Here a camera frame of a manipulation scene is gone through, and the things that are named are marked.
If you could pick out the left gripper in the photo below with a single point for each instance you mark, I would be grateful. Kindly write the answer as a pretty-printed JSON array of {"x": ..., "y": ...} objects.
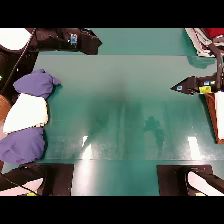
[{"x": 83, "y": 42}]

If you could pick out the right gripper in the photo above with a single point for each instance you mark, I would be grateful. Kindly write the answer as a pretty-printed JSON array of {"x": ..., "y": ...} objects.
[{"x": 191, "y": 86}]

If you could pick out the purple T-shirt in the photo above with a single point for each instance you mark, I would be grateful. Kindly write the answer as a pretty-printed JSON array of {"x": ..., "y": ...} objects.
[{"x": 36, "y": 83}]

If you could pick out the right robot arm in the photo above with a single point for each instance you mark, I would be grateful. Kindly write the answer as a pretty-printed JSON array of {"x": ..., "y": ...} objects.
[{"x": 206, "y": 183}]

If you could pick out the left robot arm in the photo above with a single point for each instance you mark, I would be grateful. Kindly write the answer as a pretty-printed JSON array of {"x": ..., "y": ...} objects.
[{"x": 46, "y": 39}]

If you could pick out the heap of clothes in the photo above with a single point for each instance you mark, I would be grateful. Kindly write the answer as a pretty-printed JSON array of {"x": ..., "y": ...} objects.
[{"x": 200, "y": 43}]

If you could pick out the red garment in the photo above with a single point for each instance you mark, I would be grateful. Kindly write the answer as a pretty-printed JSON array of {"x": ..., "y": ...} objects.
[{"x": 215, "y": 32}]

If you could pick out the white garment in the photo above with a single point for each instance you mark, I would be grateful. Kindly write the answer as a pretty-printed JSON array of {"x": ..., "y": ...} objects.
[{"x": 26, "y": 113}]

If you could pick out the purple garment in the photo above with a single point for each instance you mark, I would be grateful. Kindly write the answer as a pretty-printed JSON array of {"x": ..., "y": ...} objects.
[{"x": 21, "y": 146}]

